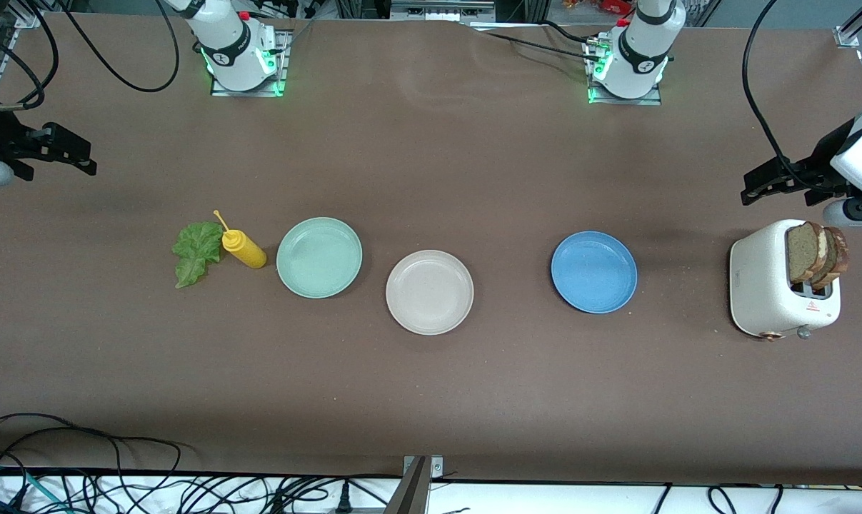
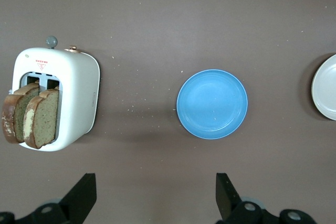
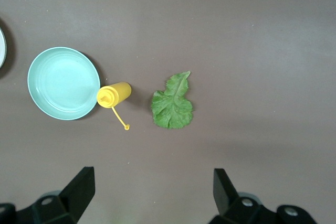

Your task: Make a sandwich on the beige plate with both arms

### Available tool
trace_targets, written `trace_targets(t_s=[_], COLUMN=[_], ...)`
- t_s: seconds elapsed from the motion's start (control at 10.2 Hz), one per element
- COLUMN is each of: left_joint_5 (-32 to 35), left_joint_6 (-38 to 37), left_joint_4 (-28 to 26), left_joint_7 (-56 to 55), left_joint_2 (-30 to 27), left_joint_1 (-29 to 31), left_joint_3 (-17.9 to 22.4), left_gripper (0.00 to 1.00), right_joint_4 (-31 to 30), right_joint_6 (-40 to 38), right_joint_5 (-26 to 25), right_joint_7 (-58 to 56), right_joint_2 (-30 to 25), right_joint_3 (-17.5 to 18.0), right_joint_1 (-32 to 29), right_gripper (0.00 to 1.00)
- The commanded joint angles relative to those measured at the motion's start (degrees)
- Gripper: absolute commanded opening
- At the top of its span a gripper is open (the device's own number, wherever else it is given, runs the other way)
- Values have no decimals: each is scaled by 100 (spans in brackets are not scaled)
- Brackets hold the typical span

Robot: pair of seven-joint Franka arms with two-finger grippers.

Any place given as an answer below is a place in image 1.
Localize long black cable loop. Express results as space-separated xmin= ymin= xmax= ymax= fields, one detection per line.
xmin=0 ymin=413 xmax=183 ymax=475

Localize aluminium frame profile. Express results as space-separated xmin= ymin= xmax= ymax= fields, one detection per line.
xmin=833 ymin=0 xmax=862 ymax=49
xmin=0 ymin=0 xmax=46 ymax=90

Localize black base power cable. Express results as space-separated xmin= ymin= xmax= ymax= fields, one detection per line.
xmin=466 ymin=20 xmax=606 ymax=64

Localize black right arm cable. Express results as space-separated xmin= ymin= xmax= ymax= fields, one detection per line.
xmin=58 ymin=0 xmax=181 ymax=94

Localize white toaster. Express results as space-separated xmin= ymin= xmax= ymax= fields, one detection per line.
xmin=729 ymin=219 xmax=842 ymax=342

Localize green lettuce leaf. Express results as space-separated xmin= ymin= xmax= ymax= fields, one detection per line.
xmin=172 ymin=221 xmax=224 ymax=290

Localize blue plate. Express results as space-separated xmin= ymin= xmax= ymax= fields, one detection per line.
xmin=551 ymin=231 xmax=638 ymax=314

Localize yellow mustard squeeze bottle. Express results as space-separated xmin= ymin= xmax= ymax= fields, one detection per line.
xmin=213 ymin=210 xmax=268 ymax=270

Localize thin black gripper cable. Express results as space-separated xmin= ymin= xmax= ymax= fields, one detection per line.
xmin=0 ymin=0 xmax=60 ymax=109

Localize grey power strip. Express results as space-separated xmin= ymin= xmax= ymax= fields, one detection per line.
xmin=390 ymin=0 xmax=497 ymax=22

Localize beige plate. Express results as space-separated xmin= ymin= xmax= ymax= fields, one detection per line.
xmin=386 ymin=250 xmax=475 ymax=336

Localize grey metal corner bracket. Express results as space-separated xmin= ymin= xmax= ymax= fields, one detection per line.
xmin=401 ymin=455 xmax=444 ymax=479

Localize tangled black cables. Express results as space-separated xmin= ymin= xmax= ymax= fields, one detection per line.
xmin=0 ymin=468 xmax=403 ymax=514

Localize brown bread slice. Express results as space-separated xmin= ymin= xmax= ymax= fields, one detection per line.
xmin=820 ymin=226 xmax=850 ymax=291
xmin=786 ymin=221 xmax=829 ymax=285

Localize aluminium frame post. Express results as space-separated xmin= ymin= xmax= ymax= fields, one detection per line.
xmin=384 ymin=457 xmax=431 ymax=514

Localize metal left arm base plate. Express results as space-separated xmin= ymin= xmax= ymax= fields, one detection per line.
xmin=586 ymin=39 xmax=663 ymax=106

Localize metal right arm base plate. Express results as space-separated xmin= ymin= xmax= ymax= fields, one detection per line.
xmin=211 ymin=29 xmax=289 ymax=97

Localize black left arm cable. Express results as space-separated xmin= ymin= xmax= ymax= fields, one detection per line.
xmin=741 ymin=0 xmax=810 ymax=179

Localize mint green plate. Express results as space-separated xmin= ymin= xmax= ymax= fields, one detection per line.
xmin=276 ymin=217 xmax=364 ymax=299

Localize red object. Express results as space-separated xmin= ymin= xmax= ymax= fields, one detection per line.
xmin=563 ymin=0 xmax=635 ymax=16

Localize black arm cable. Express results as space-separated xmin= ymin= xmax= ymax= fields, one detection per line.
xmin=58 ymin=0 xmax=181 ymax=94
xmin=741 ymin=0 xmax=810 ymax=179

